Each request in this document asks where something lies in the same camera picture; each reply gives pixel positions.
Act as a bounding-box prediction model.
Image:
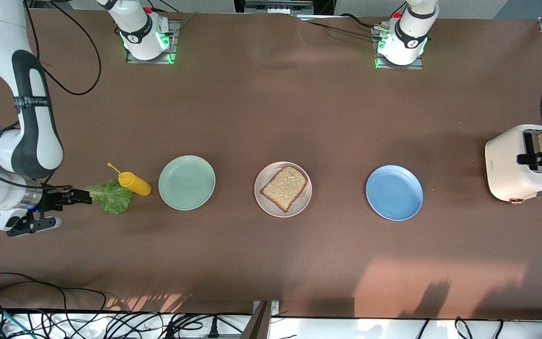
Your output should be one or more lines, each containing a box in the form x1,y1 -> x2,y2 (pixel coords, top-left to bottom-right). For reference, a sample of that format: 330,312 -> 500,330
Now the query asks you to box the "green lettuce leaf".
84,179 -> 134,215

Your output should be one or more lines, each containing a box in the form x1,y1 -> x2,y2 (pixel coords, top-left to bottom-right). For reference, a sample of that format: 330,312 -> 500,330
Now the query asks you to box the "cream white toaster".
485,124 -> 542,204

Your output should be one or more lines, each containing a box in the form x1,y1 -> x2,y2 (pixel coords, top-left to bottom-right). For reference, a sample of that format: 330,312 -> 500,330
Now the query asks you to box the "beige plate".
254,161 -> 312,218

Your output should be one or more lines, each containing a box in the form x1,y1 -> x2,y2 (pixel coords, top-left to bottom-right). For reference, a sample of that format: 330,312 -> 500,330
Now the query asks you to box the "grey aluminium profile post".
240,301 -> 270,339

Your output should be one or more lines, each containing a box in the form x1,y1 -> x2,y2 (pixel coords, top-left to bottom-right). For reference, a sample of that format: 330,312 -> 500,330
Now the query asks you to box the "silver corner bracket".
252,300 -> 280,315

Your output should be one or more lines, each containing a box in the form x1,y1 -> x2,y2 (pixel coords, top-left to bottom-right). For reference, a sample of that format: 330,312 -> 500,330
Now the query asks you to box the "mint green plate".
158,155 -> 216,211

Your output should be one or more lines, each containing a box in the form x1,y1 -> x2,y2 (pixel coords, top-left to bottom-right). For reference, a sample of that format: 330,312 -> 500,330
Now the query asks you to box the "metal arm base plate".
125,19 -> 181,65
374,26 -> 424,70

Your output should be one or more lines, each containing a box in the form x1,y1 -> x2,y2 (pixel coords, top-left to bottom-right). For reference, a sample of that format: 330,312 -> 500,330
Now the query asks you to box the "yellow mustard squeeze bottle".
107,162 -> 152,197

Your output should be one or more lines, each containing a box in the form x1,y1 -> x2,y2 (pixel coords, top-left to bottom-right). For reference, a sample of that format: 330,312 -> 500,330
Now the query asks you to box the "grey power strip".
233,0 -> 316,16

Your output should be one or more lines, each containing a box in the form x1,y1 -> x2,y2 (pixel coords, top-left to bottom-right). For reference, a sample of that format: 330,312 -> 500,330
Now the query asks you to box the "blue plate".
366,165 -> 424,221

